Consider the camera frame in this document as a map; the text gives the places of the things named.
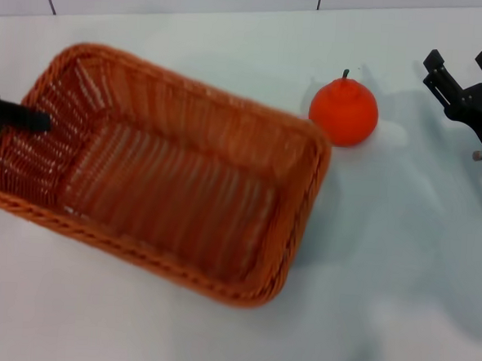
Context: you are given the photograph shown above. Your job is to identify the orange woven plastic basket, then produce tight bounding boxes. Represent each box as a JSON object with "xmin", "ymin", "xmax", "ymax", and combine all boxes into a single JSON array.
[{"xmin": 0, "ymin": 38, "xmax": 339, "ymax": 314}]

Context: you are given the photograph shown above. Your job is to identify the orange toy fruit with stem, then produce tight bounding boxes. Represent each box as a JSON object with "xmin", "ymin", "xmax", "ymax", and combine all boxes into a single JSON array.
[{"xmin": 306, "ymin": 66, "xmax": 382, "ymax": 149}]

